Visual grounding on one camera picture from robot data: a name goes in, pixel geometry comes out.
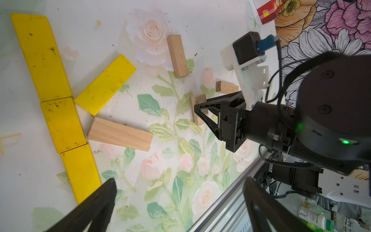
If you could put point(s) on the red white snack box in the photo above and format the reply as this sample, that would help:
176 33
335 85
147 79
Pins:
268 10

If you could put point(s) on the white green bottles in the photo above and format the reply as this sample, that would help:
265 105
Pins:
320 220

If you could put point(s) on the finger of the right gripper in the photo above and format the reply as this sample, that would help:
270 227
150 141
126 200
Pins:
223 103
214 127

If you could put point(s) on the aluminium front rail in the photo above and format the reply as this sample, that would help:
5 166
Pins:
229 213

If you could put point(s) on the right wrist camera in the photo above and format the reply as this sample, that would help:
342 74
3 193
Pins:
246 57

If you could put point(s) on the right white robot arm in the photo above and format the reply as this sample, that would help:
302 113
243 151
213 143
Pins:
329 127

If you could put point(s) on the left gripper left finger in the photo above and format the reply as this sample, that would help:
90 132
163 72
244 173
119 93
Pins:
93 213

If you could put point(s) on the yellow short block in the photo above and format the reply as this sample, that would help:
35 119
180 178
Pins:
63 123
82 171

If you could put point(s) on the yellow long block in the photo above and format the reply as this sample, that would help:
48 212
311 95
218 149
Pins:
95 96
42 56

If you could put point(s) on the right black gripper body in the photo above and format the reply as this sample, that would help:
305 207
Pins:
231 122

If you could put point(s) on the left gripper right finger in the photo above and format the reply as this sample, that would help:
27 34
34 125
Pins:
264 211

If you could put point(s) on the wooden block top edge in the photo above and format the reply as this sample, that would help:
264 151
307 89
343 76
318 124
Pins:
177 55

